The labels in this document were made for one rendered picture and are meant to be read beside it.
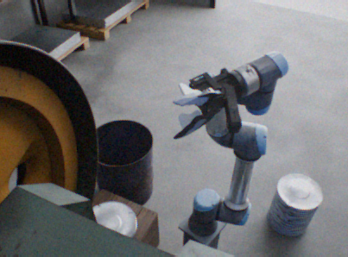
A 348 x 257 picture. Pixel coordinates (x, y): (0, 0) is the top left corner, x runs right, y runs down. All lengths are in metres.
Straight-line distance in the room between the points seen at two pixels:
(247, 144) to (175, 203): 1.18
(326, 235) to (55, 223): 2.10
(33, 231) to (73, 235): 0.07
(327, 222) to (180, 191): 1.05
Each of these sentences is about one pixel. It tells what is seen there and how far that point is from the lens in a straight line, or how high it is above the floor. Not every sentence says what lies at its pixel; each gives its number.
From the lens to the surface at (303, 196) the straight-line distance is 2.16.
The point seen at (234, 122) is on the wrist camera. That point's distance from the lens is 0.78.
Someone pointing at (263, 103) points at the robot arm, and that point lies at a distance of 0.96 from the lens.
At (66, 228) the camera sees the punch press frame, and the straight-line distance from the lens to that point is 0.54.
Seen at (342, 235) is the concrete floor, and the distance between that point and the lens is 2.50.
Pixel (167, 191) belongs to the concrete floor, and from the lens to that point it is 2.44.
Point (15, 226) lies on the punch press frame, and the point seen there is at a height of 1.50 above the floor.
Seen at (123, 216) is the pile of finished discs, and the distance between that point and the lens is 1.89.
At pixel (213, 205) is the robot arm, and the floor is 0.68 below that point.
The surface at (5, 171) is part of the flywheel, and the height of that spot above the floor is 1.37.
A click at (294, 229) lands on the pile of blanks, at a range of 2.28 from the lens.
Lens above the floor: 1.94
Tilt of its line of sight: 43 degrees down
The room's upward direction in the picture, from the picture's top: straight up
